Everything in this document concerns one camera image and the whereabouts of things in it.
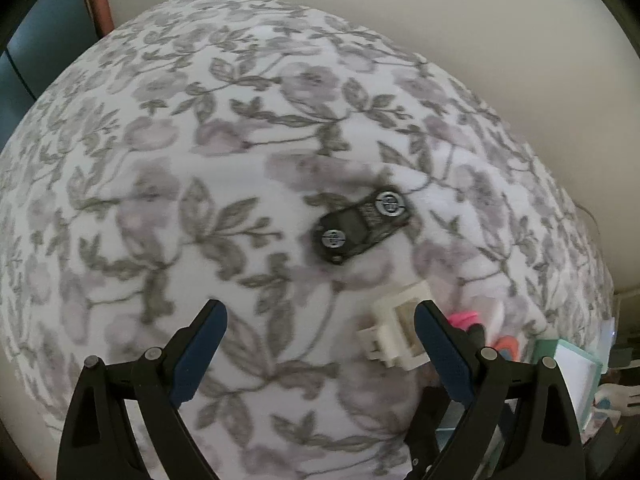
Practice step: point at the black toy car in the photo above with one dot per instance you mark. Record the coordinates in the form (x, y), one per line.
(350, 225)

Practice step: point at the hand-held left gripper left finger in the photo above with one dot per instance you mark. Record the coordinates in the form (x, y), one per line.
(200, 355)

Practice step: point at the teal box with white inside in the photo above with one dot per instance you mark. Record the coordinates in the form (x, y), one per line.
(575, 375)

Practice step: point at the pink smart band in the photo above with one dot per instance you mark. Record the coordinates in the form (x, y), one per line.
(465, 319)

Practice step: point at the white square plastic case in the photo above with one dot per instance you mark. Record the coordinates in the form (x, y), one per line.
(385, 325)

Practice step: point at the dark blue cabinet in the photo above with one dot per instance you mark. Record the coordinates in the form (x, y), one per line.
(45, 45)

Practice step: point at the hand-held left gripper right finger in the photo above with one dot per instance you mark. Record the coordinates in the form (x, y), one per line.
(445, 355)

